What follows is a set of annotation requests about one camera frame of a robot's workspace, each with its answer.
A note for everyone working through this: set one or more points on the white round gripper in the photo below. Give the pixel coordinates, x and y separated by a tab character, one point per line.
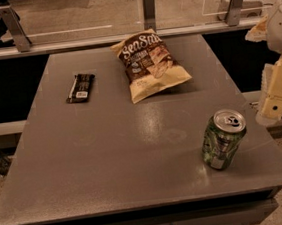
281	27

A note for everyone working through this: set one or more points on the green soda can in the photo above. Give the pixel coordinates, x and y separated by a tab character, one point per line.
224	132

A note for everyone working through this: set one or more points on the brown sea salt chip bag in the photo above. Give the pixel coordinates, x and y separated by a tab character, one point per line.
149	65

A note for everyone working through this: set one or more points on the left metal barrier bracket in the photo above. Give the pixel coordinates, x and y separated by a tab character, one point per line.
12	23

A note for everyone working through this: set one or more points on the metal barrier bracket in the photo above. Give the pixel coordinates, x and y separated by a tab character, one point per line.
149	14
12	23
234	12

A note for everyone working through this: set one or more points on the right metal barrier bracket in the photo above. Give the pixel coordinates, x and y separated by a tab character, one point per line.
234	12

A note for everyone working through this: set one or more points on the middle metal barrier bracket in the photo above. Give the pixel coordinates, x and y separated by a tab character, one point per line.
149	14

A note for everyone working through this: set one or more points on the black snack bar wrapper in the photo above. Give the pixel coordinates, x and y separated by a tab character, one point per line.
80	90

